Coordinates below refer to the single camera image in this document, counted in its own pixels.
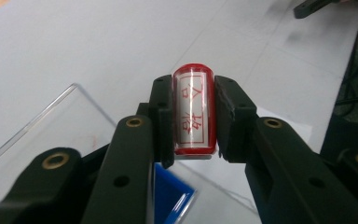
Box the blue ink pad clear case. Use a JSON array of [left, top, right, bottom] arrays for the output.
[[0, 82, 200, 224]]

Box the black cable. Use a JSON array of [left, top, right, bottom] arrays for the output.
[[334, 78, 358, 119]]

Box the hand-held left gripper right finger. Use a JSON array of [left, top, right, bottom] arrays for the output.
[[213, 75, 259, 164]]

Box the red stamp with grey base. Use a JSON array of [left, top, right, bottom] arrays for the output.
[[171, 63, 218, 161]]

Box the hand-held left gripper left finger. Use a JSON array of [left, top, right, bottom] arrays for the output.
[[135, 74, 177, 170]]

